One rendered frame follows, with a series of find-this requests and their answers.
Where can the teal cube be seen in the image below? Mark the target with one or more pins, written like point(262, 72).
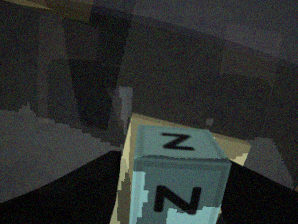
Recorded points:
point(179, 176)

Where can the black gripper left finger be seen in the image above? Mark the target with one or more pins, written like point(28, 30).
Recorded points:
point(84, 196)

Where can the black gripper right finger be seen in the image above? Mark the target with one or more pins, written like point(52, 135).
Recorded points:
point(250, 198)

